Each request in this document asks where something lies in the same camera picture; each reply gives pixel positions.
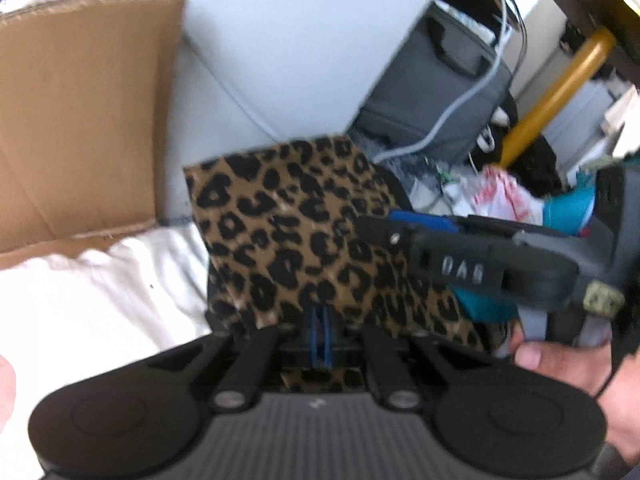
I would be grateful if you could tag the white red plastic bag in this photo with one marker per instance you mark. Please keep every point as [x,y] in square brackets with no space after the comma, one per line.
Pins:
[500,190]

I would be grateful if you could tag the grey bag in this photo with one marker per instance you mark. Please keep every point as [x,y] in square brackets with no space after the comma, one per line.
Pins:
[425,90]

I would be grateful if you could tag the person's right hand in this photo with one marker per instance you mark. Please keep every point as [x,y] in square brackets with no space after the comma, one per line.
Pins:
[565,360]

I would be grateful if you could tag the leopard print garment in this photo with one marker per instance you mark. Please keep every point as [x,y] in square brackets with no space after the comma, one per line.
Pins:
[290,220]

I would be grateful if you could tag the flattened cardboard sheet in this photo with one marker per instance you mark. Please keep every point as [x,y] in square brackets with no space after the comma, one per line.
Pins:
[75,110]

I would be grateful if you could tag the stool with yellow leg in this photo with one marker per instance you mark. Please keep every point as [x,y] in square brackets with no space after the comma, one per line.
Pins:
[560,90]

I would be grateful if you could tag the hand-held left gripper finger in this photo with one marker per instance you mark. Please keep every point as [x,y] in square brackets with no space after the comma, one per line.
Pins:
[327,340]
[315,340]

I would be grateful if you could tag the cream printed blanket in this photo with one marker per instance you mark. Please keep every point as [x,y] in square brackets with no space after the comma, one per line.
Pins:
[100,300]

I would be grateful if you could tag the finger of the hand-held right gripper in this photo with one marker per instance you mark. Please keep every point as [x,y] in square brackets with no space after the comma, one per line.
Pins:
[450,260]
[425,220]

